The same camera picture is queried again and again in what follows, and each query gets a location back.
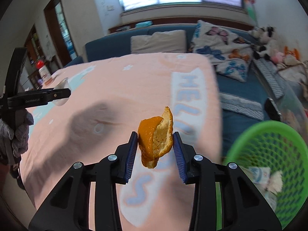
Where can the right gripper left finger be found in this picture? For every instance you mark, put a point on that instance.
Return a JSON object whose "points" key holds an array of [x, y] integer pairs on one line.
{"points": [[67, 205]]}

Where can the small clear jelly cup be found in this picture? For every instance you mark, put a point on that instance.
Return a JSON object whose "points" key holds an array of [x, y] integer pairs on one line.
{"points": [[63, 90]]}

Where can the grey patterned blanket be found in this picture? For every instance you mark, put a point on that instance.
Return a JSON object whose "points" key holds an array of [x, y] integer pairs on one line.
{"points": [[276, 83]]}

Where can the grey gloved left hand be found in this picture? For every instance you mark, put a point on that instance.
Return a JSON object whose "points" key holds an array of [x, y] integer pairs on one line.
{"points": [[14, 143]]}

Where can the black remote control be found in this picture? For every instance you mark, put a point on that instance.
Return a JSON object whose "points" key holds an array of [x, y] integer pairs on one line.
{"points": [[272, 111]]}

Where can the blue sofa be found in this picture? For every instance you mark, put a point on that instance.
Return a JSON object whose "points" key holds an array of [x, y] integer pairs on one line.
{"points": [[234, 121]]}

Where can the green plastic basket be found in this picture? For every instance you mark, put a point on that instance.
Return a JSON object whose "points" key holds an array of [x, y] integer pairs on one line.
{"points": [[279, 147]]}

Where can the beige cushion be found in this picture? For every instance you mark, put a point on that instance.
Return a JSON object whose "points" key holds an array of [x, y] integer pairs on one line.
{"points": [[160, 42]]}

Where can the orange peel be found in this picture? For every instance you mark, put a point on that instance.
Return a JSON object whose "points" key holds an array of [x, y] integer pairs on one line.
{"points": [[155, 138]]}

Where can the grey white milk carton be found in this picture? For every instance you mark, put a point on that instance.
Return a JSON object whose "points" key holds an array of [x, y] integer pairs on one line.
{"points": [[260, 175]]}

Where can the teal tissue pack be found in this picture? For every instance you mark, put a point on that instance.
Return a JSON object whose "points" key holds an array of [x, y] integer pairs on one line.
{"points": [[143, 24]]}

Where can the red capped white bottle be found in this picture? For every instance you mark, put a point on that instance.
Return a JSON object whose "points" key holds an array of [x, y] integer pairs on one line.
{"points": [[44, 72]]}

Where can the dark wooden door frame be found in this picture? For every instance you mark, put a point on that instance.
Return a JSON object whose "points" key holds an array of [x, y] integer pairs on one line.
{"points": [[59, 32]]}

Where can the cow plush toy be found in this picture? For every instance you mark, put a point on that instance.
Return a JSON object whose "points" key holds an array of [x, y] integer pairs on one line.
{"points": [[267, 42]]}

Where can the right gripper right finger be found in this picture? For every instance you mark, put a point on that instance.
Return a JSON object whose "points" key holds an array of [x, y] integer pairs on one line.
{"points": [[242, 205]]}

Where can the clear plastic storage box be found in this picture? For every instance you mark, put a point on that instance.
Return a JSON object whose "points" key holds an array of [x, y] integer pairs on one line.
{"points": [[292, 110]]}

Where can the pink pig plush toy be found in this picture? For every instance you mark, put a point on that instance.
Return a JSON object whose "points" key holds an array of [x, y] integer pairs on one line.
{"points": [[277, 58]]}

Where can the pink patterned tablecloth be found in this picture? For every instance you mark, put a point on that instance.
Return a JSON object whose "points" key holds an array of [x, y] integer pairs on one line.
{"points": [[109, 99]]}

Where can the butterfly print pillow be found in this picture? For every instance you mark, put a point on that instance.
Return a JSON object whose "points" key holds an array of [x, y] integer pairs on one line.
{"points": [[230, 53]]}

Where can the beige crumpled cloth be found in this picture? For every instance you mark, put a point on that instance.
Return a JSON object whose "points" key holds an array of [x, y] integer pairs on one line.
{"points": [[296, 77]]}

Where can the wooden shelf cabinet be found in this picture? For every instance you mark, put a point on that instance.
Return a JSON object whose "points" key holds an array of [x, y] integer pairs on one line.
{"points": [[35, 53]]}

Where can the orange fox plush toy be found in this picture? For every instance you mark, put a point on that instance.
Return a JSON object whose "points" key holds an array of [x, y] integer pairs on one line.
{"points": [[291, 56]]}

